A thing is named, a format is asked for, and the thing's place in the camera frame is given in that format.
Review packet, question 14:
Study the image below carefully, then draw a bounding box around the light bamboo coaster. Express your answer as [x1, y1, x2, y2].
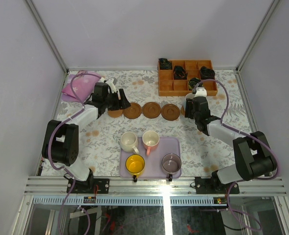
[108, 110, 123, 118]
[180, 106, 185, 116]

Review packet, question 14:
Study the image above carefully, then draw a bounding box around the dark wooden grooved coaster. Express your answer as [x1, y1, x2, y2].
[142, 102, 161, 119]
[123, 102, 142, 119]
[161, 104, 180, 121]

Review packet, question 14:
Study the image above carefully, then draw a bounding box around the light blue ceramic mug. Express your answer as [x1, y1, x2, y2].
[183, 93, 195, 109]

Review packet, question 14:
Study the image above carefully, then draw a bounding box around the grey purple ceramic mug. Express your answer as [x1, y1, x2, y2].
[161, 153, 181, 174]

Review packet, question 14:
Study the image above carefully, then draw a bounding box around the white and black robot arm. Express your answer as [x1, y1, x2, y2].
[42, 82, 131, 193]
[184, 96, 278, 193]

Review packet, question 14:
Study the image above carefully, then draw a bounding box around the white floral tablecloth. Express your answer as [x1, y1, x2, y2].
[41, 70, 267, 177]

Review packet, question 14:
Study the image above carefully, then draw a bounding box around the dark floral rolled cloth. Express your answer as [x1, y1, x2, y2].
[158, 58, 172, 70]
[200, 66, 215, 80]
[173, 65, 188, 80]
[188, 77, 201, 91]

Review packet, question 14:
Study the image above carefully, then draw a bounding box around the pink folded cloth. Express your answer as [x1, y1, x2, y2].
[62, 70, 101, 102]

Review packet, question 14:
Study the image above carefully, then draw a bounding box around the orange wooden compartment tray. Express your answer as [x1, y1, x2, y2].
[157, 60, 213, 96]

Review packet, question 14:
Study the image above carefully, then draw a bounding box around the white ceramic mug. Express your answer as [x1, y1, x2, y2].
[120, 132, 139, 155]

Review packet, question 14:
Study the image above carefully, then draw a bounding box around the pink ceramic mug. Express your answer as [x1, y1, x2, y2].
[142, 131, 160, 156]

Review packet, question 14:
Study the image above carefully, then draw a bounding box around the yellow ceramic mug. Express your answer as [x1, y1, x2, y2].
[125, 154, 145, 179]

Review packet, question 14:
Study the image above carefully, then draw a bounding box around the lavender plastic serving tray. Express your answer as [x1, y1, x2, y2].
[119, 137, 181, 179]

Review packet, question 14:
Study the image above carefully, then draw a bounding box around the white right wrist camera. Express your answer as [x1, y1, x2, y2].
[193, 87, 207, 97]

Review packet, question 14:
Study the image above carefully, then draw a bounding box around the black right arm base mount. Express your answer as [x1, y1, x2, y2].
[194, 170, 242, 195]

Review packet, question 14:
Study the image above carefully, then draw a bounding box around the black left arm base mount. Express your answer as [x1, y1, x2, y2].
[63, 171, 110, 194]

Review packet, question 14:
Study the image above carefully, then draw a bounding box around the aluminium front frame rail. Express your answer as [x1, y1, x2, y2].
[24, 176, 287, 197]

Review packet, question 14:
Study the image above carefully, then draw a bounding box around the blue slotted cable duct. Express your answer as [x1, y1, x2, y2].
[33, 196, 226, 206]

